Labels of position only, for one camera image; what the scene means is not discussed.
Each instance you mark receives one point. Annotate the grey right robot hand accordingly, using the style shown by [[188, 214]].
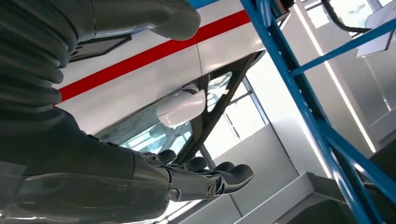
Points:
[[77, 185]]

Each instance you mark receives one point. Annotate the blue metal shelf rack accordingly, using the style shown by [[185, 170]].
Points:
[[329, 139]]

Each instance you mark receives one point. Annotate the white car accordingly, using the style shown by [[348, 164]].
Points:
[[139, 86]]

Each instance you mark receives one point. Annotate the white car side mirror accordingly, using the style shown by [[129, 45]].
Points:
[[179, 109]]

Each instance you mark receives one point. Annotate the long red barrier belt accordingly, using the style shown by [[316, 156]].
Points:
[[154, 54]]

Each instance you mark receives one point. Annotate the grey flat panel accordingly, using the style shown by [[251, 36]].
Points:
[[377, 28]]

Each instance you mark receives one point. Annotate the chrome stanchion post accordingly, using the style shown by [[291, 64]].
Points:
[[280, 7]]

